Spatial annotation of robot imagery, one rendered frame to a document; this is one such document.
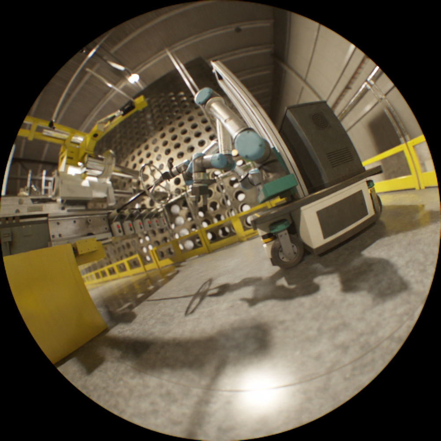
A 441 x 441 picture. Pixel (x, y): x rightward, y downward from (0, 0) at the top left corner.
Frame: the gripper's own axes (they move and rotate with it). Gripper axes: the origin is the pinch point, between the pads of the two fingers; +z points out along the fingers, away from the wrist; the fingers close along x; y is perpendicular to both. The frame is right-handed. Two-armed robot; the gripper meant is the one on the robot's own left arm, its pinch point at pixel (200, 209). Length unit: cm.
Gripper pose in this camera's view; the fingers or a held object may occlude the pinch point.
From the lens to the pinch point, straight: 82.1
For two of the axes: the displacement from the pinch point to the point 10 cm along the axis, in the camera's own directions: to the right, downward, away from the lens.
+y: -9.6, -0.4, 2.7
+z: 0.3, 9.7, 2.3
